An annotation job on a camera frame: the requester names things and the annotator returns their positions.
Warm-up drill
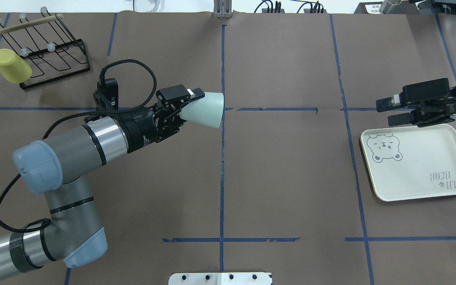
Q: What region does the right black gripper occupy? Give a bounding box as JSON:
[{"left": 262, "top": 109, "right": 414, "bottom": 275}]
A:
[{"left": 376, "top": 78, "right": 456, "bottom": 127}]

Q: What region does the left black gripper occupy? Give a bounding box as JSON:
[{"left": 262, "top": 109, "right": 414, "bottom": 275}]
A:
[{"left": 153, "top": 85, "right": 205, "bottom": 143}]

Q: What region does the light green plastic cup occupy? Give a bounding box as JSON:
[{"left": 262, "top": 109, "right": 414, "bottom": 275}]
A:
[{"left": 179, "top": 92, "right": 224, "bottom": 129}]

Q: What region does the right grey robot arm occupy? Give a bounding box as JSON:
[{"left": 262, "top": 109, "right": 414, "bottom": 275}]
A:
[{"left": 376, "top": 78, "right": 456, "bottom": 127}]

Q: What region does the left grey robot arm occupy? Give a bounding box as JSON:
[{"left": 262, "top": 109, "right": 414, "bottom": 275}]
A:
[{"left": 0, "top": 85, "right": 224, "bottom": 280}]

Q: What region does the cream bear print tray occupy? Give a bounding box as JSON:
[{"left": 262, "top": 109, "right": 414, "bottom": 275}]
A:
[{"left": 360, "top": 124, "right": 456, "bottom": 201}]

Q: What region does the yellow plastic cup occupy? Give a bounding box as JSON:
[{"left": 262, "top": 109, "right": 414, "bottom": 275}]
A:
[{"left": 0, "top": 49, "right": 32, "bottom": 84}]

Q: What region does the metal cylinder can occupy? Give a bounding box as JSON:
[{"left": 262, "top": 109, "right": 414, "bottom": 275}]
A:
[{"left": 379, "top": 0, "right": 402, "bottom": 14}]

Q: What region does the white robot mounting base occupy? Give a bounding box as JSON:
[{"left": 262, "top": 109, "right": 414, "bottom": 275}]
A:
[{"left": 168, "top": 272, "right": 273, "bottom": 285}]

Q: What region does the aluminium frame post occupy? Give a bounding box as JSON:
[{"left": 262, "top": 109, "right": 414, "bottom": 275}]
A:
[{"left": 213, "top": 0, "right": 233, "bottom": 19}]

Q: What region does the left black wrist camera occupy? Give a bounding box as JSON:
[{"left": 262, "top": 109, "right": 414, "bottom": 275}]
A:
[{"left": 93, "top": 79, "right": 119, "bottom": 111}]

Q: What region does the black wire cup rack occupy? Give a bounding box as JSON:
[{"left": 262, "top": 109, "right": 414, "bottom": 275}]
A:
[{"left": 0, "top": 6, "right": 91, "bottom": 90}]

